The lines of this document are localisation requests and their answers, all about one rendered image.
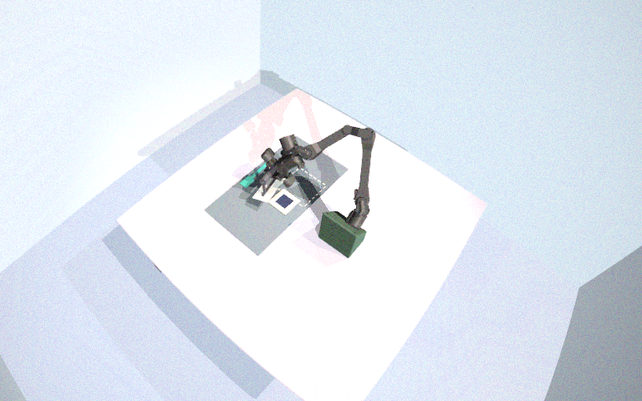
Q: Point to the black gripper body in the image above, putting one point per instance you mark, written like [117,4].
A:
[267,156]

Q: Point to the beige square tile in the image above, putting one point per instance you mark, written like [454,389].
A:
[284,201]

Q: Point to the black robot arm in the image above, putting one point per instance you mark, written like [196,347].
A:
[359,215]

